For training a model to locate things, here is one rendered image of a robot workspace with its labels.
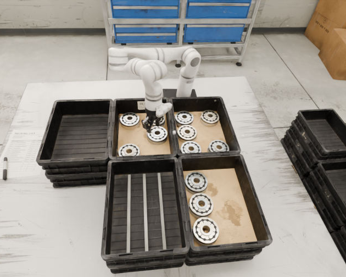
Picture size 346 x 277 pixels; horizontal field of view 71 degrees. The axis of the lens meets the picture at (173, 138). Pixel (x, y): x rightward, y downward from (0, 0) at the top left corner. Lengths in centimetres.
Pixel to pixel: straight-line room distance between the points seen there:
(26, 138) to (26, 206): 44
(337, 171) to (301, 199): 76
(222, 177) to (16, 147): 112
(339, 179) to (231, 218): 116
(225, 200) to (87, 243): 62
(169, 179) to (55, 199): 55
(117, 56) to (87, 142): 45
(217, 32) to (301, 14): 181
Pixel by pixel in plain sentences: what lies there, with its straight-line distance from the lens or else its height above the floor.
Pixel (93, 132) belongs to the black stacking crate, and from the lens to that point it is 134.
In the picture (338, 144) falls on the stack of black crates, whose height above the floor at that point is 49.
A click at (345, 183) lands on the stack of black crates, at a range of 210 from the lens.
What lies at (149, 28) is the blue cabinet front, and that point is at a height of 50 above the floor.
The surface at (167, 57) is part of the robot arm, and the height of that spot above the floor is 112.
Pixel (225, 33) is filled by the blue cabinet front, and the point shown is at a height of 43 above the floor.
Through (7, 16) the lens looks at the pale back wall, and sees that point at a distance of 423.
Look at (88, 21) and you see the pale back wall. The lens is 398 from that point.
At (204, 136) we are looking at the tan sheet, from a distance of 131.
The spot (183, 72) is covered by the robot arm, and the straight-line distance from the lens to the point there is 145.
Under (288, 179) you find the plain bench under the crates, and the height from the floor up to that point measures 70.
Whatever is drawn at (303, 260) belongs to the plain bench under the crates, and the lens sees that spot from 130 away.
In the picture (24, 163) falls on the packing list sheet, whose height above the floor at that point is 70.
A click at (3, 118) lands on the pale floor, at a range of 294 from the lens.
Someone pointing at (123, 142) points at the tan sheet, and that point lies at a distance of 127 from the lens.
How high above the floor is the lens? 180
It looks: 50 degrees down
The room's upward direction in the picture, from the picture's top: 5 degrees clockwise
